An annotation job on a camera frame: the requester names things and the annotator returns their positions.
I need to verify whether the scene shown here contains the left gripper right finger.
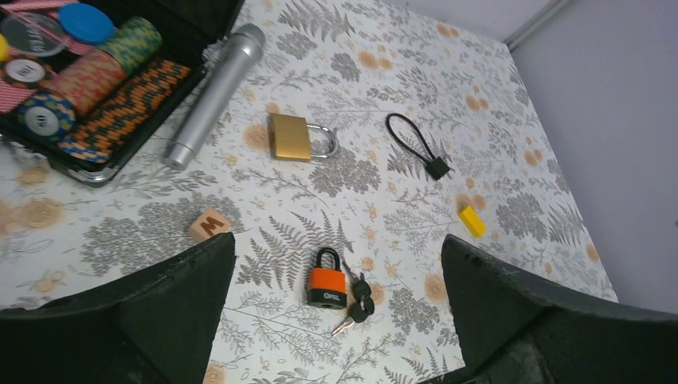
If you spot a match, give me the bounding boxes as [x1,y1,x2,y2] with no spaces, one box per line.
[437,234,677,383]

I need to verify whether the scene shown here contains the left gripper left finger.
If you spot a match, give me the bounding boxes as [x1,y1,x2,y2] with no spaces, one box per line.
[1,233,236,383]

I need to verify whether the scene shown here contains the black padlock keys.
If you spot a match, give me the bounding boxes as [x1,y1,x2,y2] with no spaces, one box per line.
[332,261,375,337]

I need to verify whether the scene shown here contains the orange black carabiner clip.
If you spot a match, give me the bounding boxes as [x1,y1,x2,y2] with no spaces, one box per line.
[306,247,347,310]

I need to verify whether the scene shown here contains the black cable lock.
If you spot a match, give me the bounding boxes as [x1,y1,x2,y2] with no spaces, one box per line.
[385,112,451,182]

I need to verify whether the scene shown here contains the large brass padlock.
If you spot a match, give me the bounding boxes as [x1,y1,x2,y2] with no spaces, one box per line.
[269,113,340,162]

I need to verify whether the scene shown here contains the wooden letter cube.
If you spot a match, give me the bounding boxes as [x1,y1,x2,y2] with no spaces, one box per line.
[187,208,231,242]

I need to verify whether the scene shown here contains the yellow block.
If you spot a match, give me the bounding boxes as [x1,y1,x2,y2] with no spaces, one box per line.
[458,206,486,238]

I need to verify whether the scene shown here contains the floral table mat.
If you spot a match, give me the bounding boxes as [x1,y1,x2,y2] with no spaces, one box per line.
[1,1,616,383]

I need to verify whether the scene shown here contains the black poker chip case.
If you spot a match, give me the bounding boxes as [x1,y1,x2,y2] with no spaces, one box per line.
[1,1,243,187]

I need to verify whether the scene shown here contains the silver microphone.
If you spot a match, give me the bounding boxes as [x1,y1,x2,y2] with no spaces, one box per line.
[161,23,265,171]

